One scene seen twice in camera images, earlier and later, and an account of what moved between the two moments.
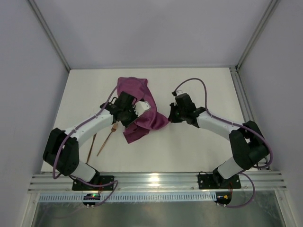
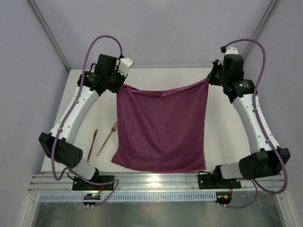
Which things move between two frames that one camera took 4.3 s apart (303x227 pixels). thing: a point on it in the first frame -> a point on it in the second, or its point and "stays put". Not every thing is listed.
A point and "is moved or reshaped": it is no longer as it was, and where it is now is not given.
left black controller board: (91, 196) stays put
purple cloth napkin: (139, 129) is moved or reshaped
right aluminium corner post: (268, 16) stays put
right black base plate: (215, 181) stays put
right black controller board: (223, 197) stays put
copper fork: (113, 129) stays put
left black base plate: (78, 185) stays put
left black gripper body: (132, 113) -> (117, 83)
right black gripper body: (175, 114) -> (212, 77)
